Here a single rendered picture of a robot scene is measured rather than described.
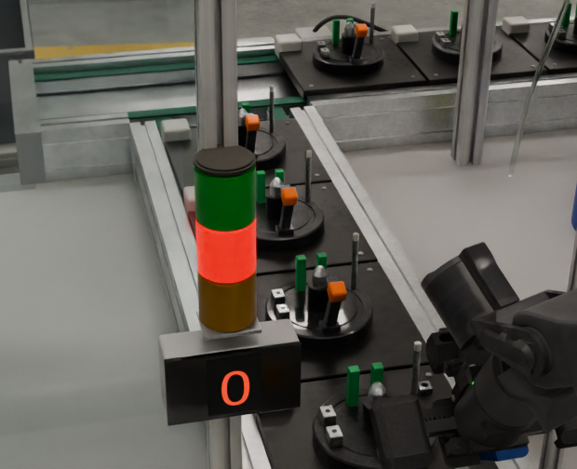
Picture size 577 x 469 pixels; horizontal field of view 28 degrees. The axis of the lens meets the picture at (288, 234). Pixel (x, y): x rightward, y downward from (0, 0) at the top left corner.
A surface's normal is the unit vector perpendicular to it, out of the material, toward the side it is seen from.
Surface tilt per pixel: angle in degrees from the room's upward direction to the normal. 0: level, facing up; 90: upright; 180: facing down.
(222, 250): 90
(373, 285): 0
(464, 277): 42
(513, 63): 0
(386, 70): 0
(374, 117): 90
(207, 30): 90
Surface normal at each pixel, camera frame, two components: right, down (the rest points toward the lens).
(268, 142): 0.01, -0.86
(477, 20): 0.23, 0.50
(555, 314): -0.16, -0.95
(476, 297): -0.17, -0.32
